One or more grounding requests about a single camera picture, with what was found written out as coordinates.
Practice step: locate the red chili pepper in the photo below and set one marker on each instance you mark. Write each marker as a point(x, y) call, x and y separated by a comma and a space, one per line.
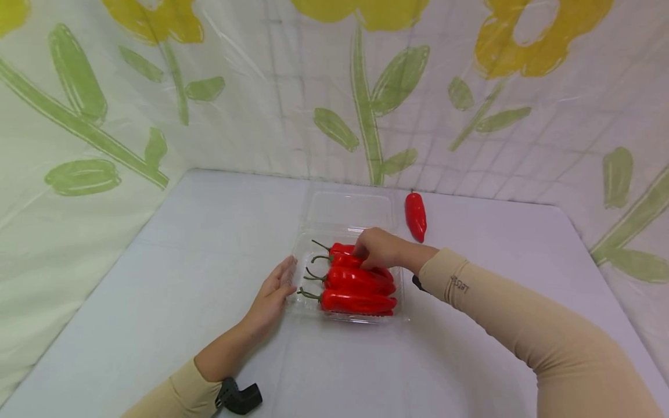
point(416, 216)
point(345, 261)
point(355, 302)
point(342, 248)
point(355, 280)

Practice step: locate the person's left thumb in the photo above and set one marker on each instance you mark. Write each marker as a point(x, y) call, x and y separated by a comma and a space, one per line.
point(290, 288)

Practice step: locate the person's left fingers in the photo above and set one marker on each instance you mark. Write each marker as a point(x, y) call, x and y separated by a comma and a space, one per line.
point(284, 271)

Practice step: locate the person's left forearm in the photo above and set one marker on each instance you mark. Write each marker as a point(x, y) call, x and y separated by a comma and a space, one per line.
point(209, 371)

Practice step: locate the black wrist band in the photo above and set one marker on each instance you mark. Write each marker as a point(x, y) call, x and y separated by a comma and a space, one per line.
point(239, 396)

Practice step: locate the person's right forearm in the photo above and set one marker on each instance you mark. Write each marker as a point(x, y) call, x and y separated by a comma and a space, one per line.
point(528, 331)

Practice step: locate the person's left hand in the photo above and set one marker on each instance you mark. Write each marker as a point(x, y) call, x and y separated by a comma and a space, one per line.
point(270, 302)

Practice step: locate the clear plastic clamshell container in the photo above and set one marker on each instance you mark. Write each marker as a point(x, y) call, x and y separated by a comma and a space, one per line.
point(345, 212)

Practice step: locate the person's right hand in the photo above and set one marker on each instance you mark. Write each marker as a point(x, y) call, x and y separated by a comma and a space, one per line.
point(389, 249)

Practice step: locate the person's right fingers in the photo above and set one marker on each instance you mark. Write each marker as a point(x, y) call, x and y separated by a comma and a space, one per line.
point(365, 248)

